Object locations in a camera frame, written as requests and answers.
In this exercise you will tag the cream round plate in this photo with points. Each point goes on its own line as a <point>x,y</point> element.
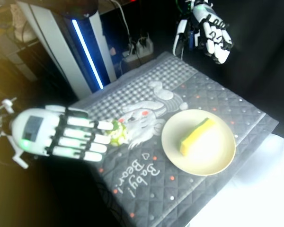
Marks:
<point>210,156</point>

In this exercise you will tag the white column with blue light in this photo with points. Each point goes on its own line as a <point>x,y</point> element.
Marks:
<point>61,59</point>

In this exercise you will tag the white power strip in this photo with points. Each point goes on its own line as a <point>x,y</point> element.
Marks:
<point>132,58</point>

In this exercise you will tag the green toy cabbage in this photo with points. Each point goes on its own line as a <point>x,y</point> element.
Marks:
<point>119,139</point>

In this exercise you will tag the grey quilt with bear print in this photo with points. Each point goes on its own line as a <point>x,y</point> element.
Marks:
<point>203,94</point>

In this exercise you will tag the yellow sponge with green pad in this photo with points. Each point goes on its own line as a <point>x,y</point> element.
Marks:
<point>196,137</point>

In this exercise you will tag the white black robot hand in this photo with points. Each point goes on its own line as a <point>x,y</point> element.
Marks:
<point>204,14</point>
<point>38,132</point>

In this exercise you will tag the white power adapter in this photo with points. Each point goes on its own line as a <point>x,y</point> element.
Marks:
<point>144,46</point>

